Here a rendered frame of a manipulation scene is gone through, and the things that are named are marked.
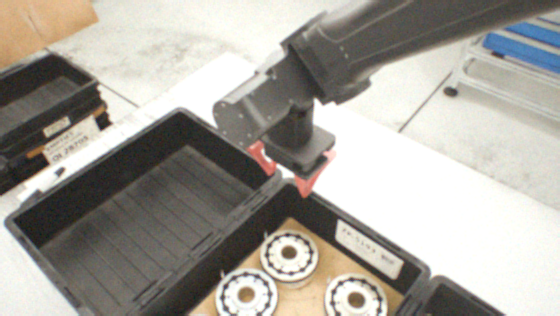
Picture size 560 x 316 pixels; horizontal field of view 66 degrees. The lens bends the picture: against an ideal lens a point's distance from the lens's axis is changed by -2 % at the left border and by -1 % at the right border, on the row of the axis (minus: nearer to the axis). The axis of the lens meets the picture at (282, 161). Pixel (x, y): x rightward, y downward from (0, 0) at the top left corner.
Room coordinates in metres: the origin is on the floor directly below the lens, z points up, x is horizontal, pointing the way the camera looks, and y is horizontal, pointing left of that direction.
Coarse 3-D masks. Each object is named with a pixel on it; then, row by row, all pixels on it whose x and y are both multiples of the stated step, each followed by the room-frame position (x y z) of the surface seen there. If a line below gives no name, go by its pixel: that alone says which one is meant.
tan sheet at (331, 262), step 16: (288, 224) 0.48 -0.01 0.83; (320, 240) 0.45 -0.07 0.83; (256, 256) 0.41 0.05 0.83; (288, 256) 0.41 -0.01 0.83; (320, 256) 0.41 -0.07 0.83; (336, 256) 0.41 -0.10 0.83; (320, 272) 0.38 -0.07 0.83; (336, 272) 0.38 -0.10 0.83; (352, 272) 0.38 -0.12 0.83; (368, 272) 0.38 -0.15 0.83; (304, 288) 0.35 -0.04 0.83; (320, 288) 0.35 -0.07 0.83; (384, 288) 0.35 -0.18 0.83; (208, 304) 0.32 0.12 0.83; (288, 304) 0.32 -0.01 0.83; (304, 304) 0.32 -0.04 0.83; (320, 304) 0.32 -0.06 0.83; (352, 304) 0.32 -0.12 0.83
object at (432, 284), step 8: (432, 280) 0.31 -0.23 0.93; (440, 280) 0.31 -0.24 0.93; (448, 280) 0.31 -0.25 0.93; (424, 288) 0.30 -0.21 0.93; (432, 288) 0.30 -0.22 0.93; (448, 288) 0.30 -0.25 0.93; (456, 288) 0.30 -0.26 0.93; (464, 288) 0.30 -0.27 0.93; (424, 296) 0.29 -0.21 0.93; (464, 296) 0.29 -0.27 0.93; (472, 296) 0.29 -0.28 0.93; (416, 304) 0.28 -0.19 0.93; (424, 304) 0.28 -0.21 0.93; (472, 304) 0.28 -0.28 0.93; (480, 304) 0.28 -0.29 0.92; (488, 304) 0.27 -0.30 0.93; (408, 312) 0.26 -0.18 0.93; (416, 312) 0.27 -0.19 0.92; (488, 312) 0.26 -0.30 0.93; (496, 312) 0.26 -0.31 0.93
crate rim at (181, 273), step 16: (272, 192) 0.48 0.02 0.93; (256, 208) 0.45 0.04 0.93; (336, 208) 0.45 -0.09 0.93; (240, 224) 0.42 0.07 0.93; (352, 224) 0.42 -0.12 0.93; (224, 240) 0.39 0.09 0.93; (384, 240) 0.38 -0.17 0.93; (400, 256) 0.36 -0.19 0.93; (176, 272) 0.33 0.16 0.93; (160, 288) 0.30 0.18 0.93; (416, 288) 0.30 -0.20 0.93; (144, 304) 0.27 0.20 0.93; (400, 304) 0.28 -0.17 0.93
